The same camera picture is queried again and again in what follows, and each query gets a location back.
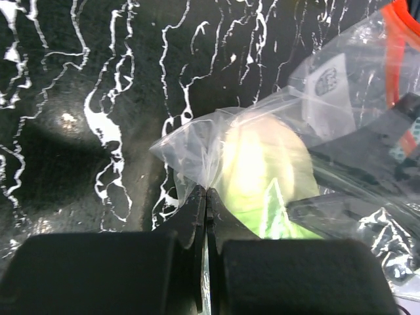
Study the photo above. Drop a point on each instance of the black marble pattern mat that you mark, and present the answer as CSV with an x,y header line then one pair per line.
x,y
87,87

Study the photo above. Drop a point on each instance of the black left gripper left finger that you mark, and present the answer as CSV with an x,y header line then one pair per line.
x,y
157,272

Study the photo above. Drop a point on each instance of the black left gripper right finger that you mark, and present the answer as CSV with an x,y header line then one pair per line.
x,y
249,275

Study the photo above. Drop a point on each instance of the green fake lettuce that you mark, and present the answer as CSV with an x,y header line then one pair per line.
x,y
264,167

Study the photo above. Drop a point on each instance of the clear zip top bag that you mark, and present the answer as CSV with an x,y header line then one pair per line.
x,y
355,105

